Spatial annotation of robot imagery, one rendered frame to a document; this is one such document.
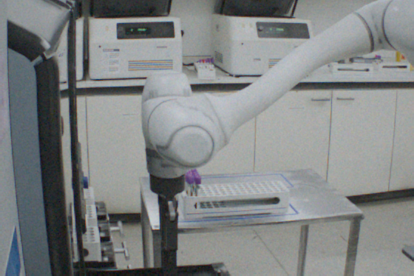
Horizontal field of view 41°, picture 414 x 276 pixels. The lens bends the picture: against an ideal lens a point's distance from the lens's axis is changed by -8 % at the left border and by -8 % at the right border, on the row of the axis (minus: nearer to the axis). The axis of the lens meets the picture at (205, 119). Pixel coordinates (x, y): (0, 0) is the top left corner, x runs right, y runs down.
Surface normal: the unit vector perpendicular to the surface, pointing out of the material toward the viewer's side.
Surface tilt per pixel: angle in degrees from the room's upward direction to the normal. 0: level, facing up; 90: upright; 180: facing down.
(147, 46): 90
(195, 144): 93
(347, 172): 90
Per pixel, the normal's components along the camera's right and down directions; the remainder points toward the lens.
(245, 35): 0.18, -0.32
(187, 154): 0.11, 0.26
